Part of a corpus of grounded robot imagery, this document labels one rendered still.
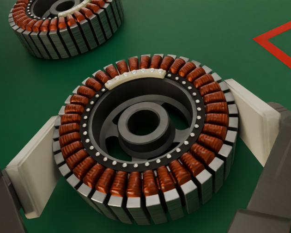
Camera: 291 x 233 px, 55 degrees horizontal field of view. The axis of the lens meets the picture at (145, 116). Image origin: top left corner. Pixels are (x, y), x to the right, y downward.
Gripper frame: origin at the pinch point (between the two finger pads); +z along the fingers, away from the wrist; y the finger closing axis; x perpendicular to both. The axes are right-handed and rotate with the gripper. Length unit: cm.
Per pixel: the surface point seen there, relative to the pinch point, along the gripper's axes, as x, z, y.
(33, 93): 2.2, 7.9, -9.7
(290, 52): 1.3, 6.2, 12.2
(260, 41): 2.4, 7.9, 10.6
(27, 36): 7.0, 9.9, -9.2
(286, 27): 3.0, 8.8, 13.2
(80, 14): 7.8, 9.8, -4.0
